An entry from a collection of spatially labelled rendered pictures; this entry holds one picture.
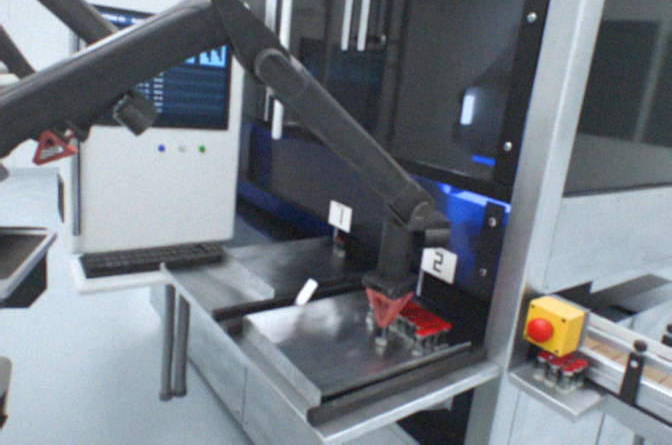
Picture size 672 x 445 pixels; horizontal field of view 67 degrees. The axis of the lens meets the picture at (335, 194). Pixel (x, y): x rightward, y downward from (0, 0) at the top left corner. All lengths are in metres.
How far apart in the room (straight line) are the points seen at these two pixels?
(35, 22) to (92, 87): 5.43
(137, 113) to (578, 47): 0.80
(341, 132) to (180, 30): 0.26
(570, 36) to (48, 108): 0.75
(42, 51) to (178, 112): 4.56
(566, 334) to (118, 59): 0.77
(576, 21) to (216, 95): 1.03
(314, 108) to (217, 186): 0.97
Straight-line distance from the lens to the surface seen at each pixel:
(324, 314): 1.09
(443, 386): 0.93
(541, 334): 0.92
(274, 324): 1.03
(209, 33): 0.62
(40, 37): 6.06
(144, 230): 1.61
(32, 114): 0.65
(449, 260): 1.05
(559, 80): 0.91
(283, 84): 0.64
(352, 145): 0.75
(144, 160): 1.56
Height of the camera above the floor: 1.37
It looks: 13 degrees down
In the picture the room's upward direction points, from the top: 6 degrees clockwise
